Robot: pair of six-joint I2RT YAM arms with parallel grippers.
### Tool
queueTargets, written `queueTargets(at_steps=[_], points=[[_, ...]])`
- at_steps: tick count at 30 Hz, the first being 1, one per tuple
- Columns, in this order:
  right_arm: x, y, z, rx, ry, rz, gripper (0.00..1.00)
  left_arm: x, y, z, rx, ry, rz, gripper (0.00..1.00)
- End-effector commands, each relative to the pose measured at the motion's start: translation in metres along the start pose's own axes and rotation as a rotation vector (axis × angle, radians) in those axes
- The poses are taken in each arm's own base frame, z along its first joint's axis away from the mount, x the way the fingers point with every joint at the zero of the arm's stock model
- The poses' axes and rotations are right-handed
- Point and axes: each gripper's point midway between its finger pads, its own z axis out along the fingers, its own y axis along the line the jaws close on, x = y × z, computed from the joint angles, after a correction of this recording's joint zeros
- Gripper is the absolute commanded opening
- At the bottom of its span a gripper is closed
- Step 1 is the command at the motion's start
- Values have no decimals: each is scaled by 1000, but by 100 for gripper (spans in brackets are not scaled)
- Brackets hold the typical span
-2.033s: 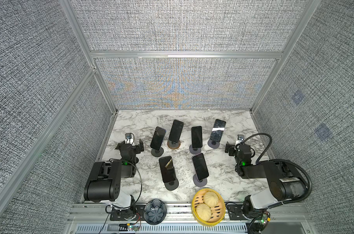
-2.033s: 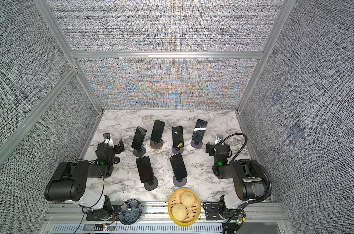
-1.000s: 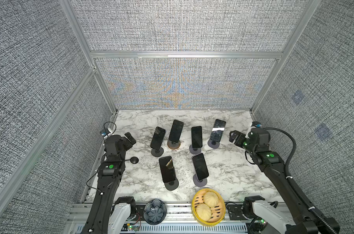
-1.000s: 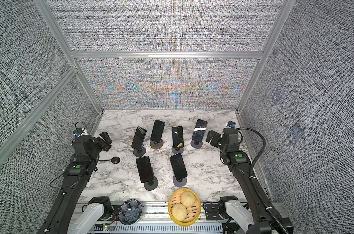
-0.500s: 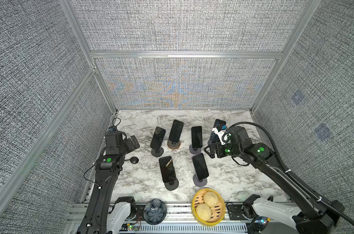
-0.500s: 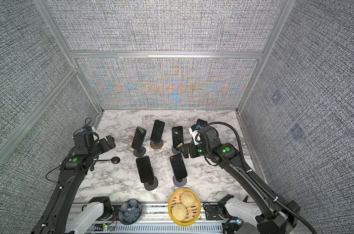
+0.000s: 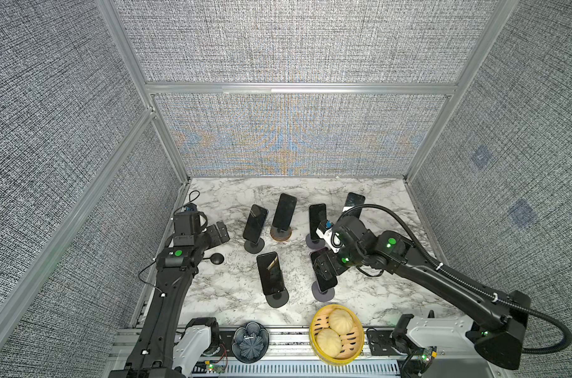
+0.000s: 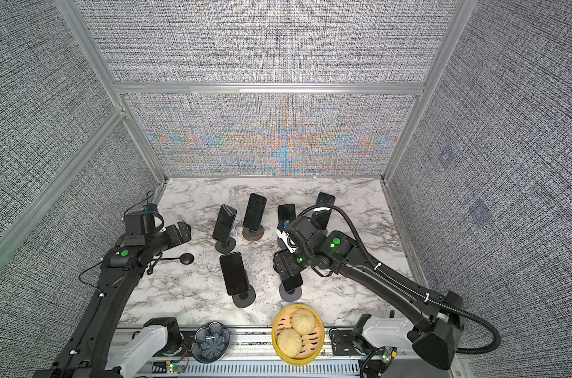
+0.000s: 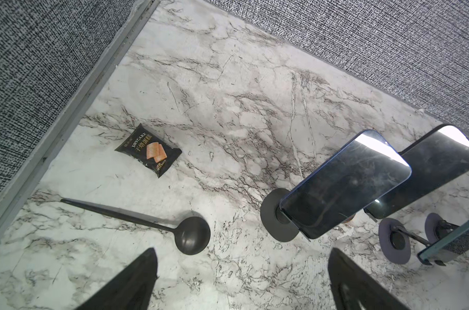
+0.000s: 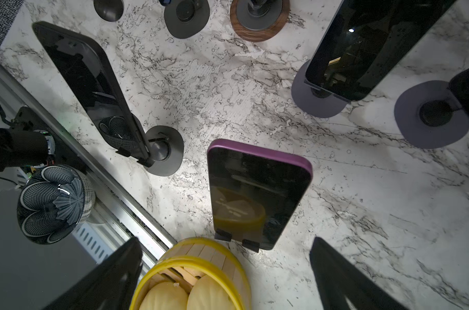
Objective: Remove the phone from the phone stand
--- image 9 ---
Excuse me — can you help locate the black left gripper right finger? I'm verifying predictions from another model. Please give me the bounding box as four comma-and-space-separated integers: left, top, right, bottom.
327, 248, 408, 310

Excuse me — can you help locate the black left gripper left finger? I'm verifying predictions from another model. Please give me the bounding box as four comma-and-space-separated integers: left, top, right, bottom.
78, 248, 158, 309

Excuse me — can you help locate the purple phone stand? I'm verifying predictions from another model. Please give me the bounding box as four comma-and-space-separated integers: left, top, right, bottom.
379, 218, 431, 265

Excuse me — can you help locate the green edged phone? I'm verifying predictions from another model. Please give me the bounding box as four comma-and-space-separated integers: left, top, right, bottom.
417, 213, 469, 266

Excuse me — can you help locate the wooden base phone stand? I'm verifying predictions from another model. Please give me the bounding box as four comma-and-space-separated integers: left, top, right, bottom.
341, 213, 357, 224

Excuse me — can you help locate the dark grey round phone stand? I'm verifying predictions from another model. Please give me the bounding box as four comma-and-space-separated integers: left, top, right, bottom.
260, 188, 300, 242

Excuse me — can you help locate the phone on dark stand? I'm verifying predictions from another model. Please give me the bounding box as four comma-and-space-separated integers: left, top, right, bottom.
280, 129, 412, 240

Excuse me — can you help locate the phone on wooden stand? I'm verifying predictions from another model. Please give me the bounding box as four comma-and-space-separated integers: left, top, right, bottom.
364, 124, 469, 220

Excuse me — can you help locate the black ladle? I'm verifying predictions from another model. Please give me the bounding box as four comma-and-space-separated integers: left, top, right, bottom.
60, 198, 211, 255

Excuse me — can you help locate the black snack packet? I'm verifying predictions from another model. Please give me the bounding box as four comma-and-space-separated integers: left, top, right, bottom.
115, 124, 182, 178

